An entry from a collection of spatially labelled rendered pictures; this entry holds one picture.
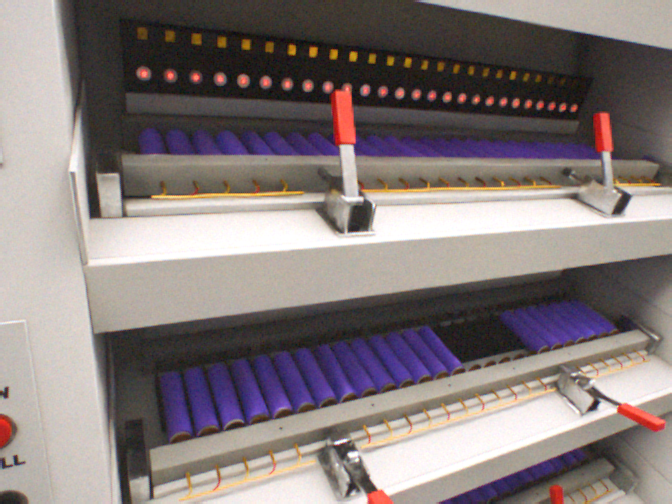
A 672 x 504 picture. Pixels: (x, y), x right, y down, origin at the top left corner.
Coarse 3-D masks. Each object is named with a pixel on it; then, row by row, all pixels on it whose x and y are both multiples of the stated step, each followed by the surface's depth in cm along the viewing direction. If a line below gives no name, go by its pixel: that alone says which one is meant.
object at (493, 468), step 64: (192, 320) 42; (256, 320) 45; (640, 320) 57; (128, 384) 39; (640, 384) 50; (128, 448) 31; (384, 448) 38; (448, 448) 39; (512, 448) 40; (576, 448) 46
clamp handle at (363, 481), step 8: (352, 456) 33; (344, 464) 33; (352, 464) 33; (352, 472) 33; (360, 472) 33; (360, 480) 32; (368, 480) 32; (360, 488) 31; (368, 488) 31; (376, 488) 31; (368, 496) 30; (376, 496) 30; (384, 496) 30
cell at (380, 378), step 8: (352, 344) 46; (360, 344) 45; (360, 352) 45; (368, 352) 45; (360, 360) 44; (368, 360) 44; (376, 360) 44; (368, 368) 43; (376, 368) 43; (384, 368) 43; (376, 376) 42; (384, 376) 42; (376, 384) 42; (384, 384) 41; (392, 384) 42
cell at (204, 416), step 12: (192, 372) 39; (204, 372) 40; (192, 384) 38; (204, 384) 38; (192, 396) 37; (204, 396) 37; (192, 408) 36; (204, 408) 36; (204, 420) 35; (216, 420) 35
